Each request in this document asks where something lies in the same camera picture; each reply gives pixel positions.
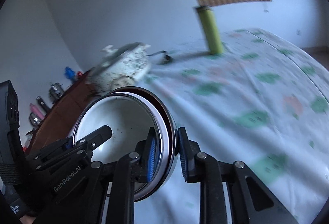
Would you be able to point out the brown wooden cabinet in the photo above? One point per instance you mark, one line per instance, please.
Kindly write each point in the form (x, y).
(64, 110)

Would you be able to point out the blue bottle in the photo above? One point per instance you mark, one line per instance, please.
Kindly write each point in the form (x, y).
(70, 74)

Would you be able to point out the glass pot lid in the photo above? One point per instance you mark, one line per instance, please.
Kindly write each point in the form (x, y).
(113, 50)

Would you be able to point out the black thermos flask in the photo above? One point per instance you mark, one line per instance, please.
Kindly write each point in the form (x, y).
(43, 104)

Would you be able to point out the small metal cup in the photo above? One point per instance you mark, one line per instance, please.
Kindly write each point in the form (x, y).
(34, 120)

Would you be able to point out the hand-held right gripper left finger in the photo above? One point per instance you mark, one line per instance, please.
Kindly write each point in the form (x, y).
(151, 157)

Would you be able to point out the white enamel bowl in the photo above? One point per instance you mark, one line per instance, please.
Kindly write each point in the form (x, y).
(120, 113)

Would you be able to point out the small red object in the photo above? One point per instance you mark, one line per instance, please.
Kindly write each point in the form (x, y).
(79, 74)

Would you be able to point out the steel lidded pot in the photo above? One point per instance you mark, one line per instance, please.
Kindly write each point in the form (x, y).
(56, 90)

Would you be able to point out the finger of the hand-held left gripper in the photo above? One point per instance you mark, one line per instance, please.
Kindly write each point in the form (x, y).
(56, 152)
(99, 136)

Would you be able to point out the speckled white electric pot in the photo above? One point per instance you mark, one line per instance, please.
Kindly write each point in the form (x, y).
(128, 67)

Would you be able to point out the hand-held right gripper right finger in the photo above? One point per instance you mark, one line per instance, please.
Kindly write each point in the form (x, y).
(183, 157)

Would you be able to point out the pink bottle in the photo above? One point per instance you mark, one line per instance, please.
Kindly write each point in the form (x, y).
(36, 110)

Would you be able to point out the green thermos bottle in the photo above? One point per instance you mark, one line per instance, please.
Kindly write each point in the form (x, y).
(210, 31)

